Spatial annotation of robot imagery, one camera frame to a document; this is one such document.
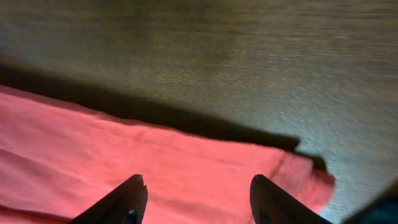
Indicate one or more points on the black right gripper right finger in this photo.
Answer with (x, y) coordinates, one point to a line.
(270, 204)

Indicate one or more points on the orange soccer t-shirt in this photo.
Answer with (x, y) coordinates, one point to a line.
(58, 159)

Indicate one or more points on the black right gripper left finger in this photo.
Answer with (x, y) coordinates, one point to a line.
(126, 204)

